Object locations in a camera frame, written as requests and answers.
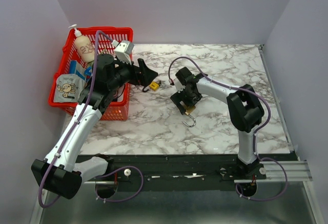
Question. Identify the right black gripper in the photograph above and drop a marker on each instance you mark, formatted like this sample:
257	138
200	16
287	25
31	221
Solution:
177	98

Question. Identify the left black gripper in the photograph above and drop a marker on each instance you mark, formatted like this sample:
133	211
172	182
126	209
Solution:
141	75

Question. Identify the large brass padlock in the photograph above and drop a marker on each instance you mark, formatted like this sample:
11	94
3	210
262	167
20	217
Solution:
187	110

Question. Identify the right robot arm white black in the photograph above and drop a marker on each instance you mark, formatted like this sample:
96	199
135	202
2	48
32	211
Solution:
245	110

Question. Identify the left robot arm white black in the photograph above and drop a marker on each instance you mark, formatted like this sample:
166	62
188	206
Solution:
59	172

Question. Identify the small yellow padlock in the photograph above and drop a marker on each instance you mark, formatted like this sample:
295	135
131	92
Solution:
154	86

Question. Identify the cream pump lotion bottle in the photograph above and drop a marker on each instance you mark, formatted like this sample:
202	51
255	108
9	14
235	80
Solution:
85	47

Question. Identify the blue packet in basket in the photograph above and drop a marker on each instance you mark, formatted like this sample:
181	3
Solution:
77	69

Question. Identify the grey cartoon pouch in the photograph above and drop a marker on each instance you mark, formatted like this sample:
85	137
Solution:
68	88

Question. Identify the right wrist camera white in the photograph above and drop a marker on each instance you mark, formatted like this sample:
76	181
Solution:
178	85

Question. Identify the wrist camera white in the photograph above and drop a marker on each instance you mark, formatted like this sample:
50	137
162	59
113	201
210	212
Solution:
123	50
178	85

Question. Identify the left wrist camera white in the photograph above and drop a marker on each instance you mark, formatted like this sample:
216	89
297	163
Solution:
123	50

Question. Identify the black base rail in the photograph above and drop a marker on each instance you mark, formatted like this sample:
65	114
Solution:
169	173

